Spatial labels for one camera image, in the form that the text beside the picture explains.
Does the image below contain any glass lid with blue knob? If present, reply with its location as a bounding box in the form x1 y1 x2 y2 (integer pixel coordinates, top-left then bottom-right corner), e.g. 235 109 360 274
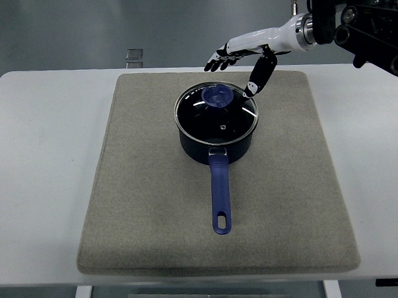
172 80 261 147

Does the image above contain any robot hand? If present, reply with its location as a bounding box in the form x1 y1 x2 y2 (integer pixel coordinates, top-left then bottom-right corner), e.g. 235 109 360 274
202 15 308 100

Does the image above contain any black saucepan with blue handle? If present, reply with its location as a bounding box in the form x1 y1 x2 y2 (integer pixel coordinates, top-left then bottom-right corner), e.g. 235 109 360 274
176 116 263 237

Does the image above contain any beige fabric mat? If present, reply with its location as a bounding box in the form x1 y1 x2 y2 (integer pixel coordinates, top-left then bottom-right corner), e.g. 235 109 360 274
68 63 362 283

